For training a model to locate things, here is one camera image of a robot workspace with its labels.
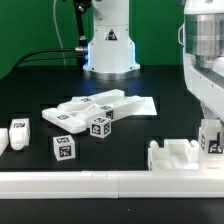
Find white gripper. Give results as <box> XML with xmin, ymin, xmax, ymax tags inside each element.
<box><xmin>183</xmin><ymin>53</ymin><xmax>224</xmax><ymax>148</ymax></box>

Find white chair seat part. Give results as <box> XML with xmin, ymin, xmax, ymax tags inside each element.
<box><xmin>147</xmin><ymin>138</ymin><xmax>224</xmax><ymax>172</ymax></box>

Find white flat chair part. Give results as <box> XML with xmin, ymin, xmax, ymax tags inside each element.
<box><xmin>42</xmin><ymin>108</ymin><xmax>87</xmax><ymax>134</ymax></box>

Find white flat plate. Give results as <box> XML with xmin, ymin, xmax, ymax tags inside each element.
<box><xmin>135</xmin><ymin>97</ymin><xmax>157</xmax><ymax>115</ymax></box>

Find white tagged cube middle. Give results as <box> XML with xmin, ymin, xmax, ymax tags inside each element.
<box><xmin>90</xmin><ymin>117</ymin><xmax>111</xmax><ymax>138</ymax></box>

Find white tagged cube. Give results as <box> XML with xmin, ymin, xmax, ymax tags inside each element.
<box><xmin>53</xmin><ymin>135</ymin><xmax>75</xmax><ymax>161</ymax></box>
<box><xmin>90</xmin><ymin>117</ymin><xmax>111</xmax><ymax>138</ymax></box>

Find white long bar part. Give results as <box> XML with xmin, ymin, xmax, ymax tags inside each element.
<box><xmin>76</xmin><ymin>96</ymin><xmax>145</xmax><ymax>123</ymax></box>

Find white bar part upper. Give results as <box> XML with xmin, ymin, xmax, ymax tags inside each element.
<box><xmin>57</xmin><ymin>89</ymin><xmax>124</xmax><ymax>112</ymax></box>

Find white tagged cube front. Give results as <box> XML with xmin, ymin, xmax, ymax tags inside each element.
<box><xmin>53</xmin><ymin>135</ymin><xmax>75</xmax><ymax>161</ymax></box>

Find white left fence piece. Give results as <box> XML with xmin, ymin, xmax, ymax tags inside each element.
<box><xmin>0</xmin><ymin>128</ymin><xmax>9</xmax><ymax>156</ymax></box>

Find white front fence rail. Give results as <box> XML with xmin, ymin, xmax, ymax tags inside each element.
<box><xmin>0</xmin><ymin>170</ymin><xmax>224</xmax><ymax>199</ymax></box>

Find black cables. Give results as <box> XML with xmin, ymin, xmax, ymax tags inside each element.
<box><xmin>12</xmin><ymin>47</ymin><xmax>89</xmax><ymax>70</ymax></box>

